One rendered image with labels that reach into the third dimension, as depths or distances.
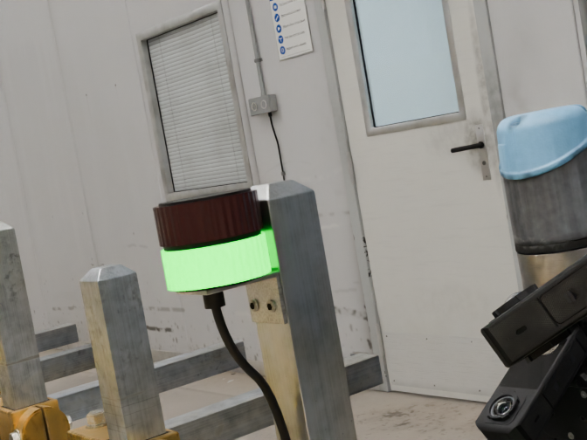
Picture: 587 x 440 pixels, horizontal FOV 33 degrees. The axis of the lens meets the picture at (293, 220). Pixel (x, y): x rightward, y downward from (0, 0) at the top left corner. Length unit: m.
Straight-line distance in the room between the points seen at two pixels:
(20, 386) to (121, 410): 0.25
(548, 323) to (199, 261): 0.18
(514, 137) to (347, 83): 3.65
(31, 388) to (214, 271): 0.53
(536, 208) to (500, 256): 3.16
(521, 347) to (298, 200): 0.15
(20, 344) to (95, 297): 0.25
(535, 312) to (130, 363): 0.38
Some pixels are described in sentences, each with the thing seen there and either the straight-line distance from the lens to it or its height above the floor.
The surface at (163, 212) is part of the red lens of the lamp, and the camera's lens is 0.54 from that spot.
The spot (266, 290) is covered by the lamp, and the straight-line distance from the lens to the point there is 0.57.
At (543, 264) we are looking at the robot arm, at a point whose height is 1.06.
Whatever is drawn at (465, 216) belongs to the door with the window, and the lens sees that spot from 4.03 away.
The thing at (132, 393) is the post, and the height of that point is 1.01.
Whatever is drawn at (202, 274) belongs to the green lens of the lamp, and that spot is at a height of 1.12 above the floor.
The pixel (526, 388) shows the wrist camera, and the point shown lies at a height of 0.97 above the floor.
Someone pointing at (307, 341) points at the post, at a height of 1.07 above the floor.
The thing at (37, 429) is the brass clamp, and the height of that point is 0.95.
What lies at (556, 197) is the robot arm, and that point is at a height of 1.11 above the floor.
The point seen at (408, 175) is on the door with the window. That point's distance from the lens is 4.21.
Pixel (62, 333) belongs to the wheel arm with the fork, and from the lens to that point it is 1.63.
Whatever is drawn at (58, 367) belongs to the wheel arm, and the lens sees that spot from 1.36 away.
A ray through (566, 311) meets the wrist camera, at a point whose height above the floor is 1.08.
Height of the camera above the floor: 1.18
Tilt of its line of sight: 4 degrees down
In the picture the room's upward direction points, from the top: 10 degrees counter-clockwise
